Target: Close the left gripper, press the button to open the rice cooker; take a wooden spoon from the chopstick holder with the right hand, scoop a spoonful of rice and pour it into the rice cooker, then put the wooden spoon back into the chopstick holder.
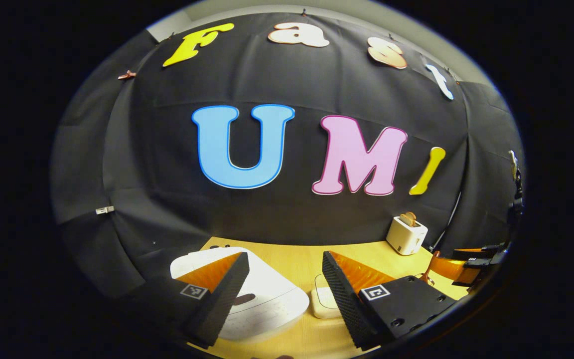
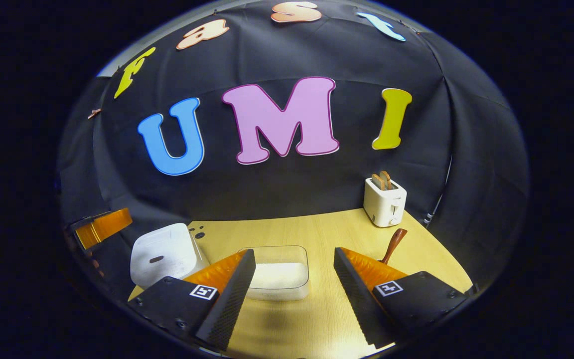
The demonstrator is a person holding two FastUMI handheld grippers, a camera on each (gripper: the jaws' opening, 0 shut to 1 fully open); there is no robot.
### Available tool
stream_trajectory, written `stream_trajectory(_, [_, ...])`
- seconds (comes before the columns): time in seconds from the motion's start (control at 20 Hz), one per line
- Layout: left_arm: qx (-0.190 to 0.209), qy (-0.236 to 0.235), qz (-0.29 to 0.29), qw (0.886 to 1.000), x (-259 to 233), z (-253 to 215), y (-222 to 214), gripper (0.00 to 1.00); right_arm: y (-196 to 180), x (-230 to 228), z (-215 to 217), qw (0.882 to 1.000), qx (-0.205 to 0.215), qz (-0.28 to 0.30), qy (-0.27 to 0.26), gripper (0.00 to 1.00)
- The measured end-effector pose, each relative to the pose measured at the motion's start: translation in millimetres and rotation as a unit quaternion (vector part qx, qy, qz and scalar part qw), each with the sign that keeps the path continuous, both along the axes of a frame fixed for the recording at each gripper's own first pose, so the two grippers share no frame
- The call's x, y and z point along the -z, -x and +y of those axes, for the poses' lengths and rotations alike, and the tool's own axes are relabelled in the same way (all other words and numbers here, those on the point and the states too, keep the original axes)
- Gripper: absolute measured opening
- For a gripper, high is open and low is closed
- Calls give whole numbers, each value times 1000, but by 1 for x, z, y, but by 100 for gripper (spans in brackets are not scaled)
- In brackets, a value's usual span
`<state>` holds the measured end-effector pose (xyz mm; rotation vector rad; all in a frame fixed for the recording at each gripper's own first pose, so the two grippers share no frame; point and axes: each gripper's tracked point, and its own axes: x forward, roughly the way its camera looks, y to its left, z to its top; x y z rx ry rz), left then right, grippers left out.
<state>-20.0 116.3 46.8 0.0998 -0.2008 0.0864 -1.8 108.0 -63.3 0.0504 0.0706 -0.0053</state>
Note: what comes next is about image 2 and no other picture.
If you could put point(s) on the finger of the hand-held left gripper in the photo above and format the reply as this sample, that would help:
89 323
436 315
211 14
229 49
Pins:
105 227

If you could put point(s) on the white toaster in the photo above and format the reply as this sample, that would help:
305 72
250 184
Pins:
384 207

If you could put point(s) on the copper cloth clip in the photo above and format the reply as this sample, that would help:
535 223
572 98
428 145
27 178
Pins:
94 113

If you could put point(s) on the toast slice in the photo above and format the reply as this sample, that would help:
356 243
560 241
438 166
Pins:
385 179
377 182

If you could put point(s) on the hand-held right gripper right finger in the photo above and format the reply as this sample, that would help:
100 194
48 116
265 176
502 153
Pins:
354 299

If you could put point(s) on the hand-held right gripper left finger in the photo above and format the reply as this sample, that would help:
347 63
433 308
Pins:
229 299

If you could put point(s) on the white rice cooker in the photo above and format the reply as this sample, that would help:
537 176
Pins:
167 249

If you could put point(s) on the black backdrop cloth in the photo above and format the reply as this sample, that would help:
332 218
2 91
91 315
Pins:
287 189

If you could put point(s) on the clear plastic container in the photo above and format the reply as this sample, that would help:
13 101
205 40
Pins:
279 254

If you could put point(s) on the white rice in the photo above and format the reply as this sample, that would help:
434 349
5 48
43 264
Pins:
282 276

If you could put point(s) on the brown wooden spoon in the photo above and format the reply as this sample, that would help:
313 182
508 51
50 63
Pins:
394 244

